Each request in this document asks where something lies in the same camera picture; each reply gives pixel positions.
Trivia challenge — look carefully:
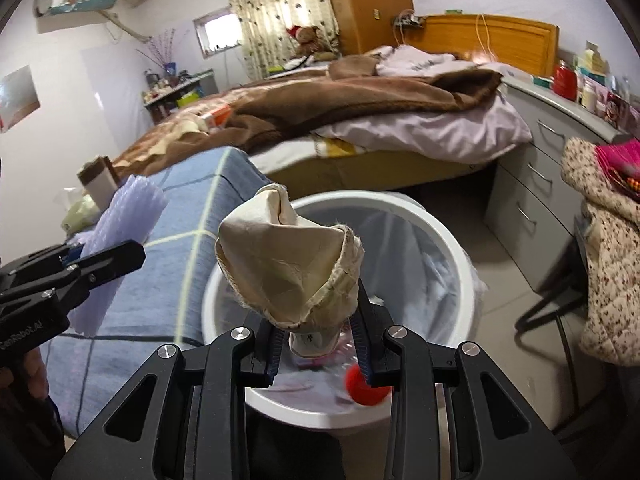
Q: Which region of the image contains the cluttered side shelf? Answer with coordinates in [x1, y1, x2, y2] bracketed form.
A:
[141, 70, 217, 123]

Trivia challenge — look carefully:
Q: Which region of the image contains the white and green carton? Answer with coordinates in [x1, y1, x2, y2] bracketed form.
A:
[575, 42, 608, 79]

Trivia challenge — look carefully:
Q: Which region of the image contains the bed with brown blanket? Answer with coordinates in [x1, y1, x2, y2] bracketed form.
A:
[112, 55, 503, 176]

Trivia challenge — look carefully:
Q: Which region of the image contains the person's left hand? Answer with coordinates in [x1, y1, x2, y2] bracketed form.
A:
[20, 346, 50, 407]

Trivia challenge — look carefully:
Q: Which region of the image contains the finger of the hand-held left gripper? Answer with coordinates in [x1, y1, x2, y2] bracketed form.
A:
[50, 240, 147, 306]
[0, 243, 84, 287]

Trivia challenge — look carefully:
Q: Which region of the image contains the brown teddy bear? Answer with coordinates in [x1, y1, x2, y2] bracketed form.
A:
[286, 25, 341, 58]

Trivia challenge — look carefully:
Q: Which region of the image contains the green tissue pack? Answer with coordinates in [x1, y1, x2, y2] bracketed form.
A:
[60, 187, 101, 236]

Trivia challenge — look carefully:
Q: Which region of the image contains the wooden headboard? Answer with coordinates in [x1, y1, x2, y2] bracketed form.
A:
[404, 14, 560, 78]

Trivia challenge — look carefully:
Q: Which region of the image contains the small window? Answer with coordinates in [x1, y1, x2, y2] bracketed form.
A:
[194, 7, 243, 58]

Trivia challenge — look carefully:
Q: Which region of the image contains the orange and white box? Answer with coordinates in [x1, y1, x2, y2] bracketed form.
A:
[200, 102, 233, 131]

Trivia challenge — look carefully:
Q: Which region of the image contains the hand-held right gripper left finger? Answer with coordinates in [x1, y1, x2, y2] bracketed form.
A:
[52, 320, 282, 480]

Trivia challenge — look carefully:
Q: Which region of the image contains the charging cable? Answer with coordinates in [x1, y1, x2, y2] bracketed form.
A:
[475, 12, 494, 61]

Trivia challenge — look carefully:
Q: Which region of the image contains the patterned curtain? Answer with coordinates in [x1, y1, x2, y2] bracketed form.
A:
[221, 0, 341, 81]

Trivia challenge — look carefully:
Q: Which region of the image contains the reflective wall panel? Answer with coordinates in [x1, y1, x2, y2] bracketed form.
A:
[0, 65, 41, 133]

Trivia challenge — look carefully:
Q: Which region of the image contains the blue checked tablecloth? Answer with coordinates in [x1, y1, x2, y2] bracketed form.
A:
[40, 146, 281, 441]

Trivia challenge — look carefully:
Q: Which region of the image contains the wooden wardrobe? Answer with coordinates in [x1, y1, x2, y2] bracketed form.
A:
[320, 0, 415, 58]

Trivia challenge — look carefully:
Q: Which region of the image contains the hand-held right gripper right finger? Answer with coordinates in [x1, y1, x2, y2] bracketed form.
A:
[350, 282, 591, 480]

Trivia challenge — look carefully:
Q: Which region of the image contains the white cup with brown band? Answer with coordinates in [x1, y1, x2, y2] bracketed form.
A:
[76, 156, 119, 211]

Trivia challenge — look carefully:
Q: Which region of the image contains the printed paper cup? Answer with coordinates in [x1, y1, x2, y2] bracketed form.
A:
[289, 327, 351, 361]

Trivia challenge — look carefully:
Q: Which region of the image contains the beige cloth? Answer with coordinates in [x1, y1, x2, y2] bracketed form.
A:
[215, 183, 363, 331]

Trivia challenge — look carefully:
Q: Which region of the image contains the floral quilted jacket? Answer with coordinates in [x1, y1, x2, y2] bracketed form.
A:
[560, 137, 640, 366]

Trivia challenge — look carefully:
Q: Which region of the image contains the grey drawer desk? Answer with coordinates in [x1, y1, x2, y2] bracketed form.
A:
[482, 70, 640, 293]

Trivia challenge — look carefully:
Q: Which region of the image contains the vase of flower branches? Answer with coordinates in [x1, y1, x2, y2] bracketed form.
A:
[137, 27, 188, 73]

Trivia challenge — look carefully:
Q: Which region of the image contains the red jar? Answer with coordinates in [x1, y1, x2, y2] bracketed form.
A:
[551, 60, 581, 102]

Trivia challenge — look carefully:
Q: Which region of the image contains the pale pink duvet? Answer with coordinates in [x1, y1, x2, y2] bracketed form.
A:
[315, 45, 533, 163]

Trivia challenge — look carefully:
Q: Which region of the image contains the black chair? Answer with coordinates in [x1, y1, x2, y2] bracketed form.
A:
[515, 285, 591, 431]

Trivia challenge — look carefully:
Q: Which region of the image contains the power strip with chargers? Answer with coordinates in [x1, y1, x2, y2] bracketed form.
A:
[392, 10, 426, 29]

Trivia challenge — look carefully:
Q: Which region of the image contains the pink striped cloth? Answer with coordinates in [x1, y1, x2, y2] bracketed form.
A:
[595, 140, 640, 196]

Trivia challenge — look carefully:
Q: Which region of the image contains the air conditioner pipe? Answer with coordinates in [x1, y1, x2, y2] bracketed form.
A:
[102, 10, 153, 43]

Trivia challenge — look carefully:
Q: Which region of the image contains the white trash bin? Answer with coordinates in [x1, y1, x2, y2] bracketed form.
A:
[201, 190, 476, 431]

